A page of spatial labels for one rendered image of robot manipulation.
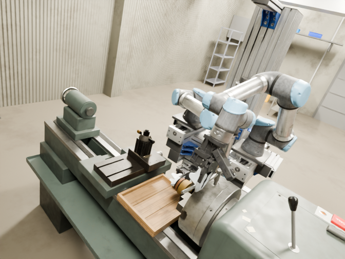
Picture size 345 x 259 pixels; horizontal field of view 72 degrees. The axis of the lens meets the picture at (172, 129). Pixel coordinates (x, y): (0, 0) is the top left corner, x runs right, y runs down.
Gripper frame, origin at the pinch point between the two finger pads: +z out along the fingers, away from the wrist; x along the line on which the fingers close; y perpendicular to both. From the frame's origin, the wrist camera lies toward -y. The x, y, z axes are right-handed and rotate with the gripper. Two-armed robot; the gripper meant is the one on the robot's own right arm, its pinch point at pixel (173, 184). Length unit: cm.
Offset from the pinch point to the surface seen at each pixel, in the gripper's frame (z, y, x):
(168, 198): -9.1, 6.4, -19.7
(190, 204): 10.4, -17.5, 6.7
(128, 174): 6.0, 27.0, -11.2
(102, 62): -176, 351, -41
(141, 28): -266, 363, 33
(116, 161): 4.9, 41.1, -11.2
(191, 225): 12.0, -22.1, -0.4
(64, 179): 17, 80, -50
